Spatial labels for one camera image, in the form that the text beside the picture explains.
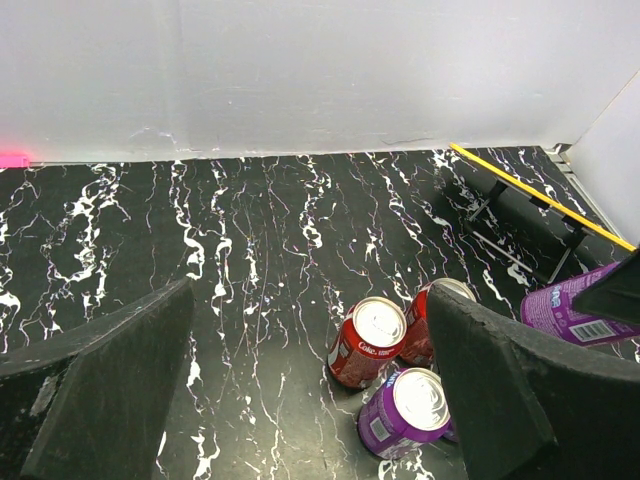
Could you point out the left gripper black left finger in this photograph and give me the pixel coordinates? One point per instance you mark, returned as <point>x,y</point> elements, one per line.
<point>92,402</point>

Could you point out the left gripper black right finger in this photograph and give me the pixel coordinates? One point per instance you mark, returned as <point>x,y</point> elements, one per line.
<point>527,405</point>

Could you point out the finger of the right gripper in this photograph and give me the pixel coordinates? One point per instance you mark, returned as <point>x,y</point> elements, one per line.
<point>615,296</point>

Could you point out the red cola can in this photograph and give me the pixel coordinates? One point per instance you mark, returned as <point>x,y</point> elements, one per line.
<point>370,337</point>
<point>418,350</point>

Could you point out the pink tape strip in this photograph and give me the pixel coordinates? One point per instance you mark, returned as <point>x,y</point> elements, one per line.
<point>14,161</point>

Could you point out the aluminium frame rail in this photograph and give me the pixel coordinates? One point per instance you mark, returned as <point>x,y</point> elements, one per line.
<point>558,155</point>

